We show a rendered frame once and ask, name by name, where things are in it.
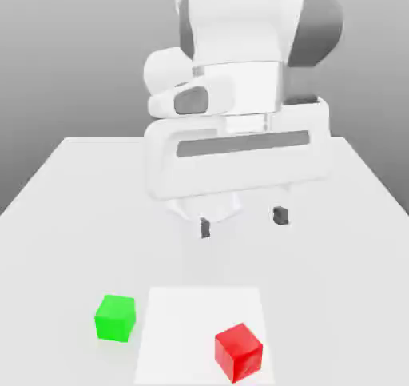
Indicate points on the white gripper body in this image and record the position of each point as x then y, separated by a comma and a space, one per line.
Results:
243, 168

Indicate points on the small red cube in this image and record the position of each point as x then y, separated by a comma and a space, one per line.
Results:
238, 352

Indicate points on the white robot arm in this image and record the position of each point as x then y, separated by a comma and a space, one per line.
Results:
239, 24

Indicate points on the small green cube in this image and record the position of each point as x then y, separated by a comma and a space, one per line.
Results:
115, 319

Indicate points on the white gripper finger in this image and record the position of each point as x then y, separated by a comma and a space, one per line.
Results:
281, 216
205, 227

